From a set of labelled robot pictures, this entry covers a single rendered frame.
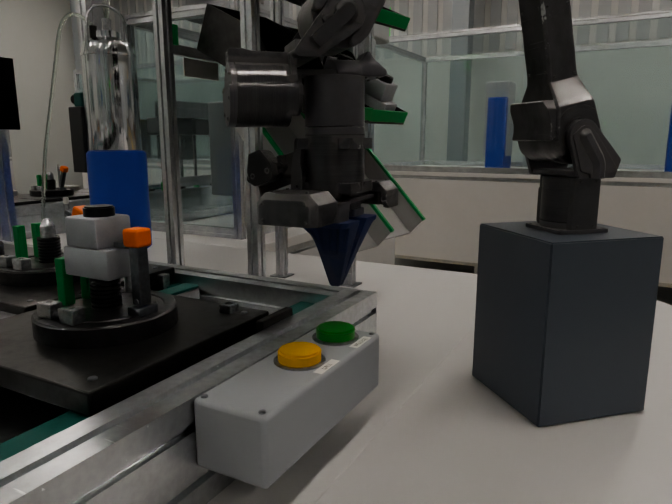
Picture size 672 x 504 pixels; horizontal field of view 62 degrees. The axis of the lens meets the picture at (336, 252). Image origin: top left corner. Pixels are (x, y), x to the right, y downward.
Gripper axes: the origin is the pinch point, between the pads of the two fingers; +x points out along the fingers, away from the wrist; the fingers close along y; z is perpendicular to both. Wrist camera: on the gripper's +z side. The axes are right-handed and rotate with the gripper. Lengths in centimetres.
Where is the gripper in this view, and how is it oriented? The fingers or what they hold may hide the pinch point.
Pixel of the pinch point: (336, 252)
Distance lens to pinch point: 55.9
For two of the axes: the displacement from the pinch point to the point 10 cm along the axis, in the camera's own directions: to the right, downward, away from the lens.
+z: -8.8, -0.8, 4.6
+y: -4.7, 1.8, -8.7
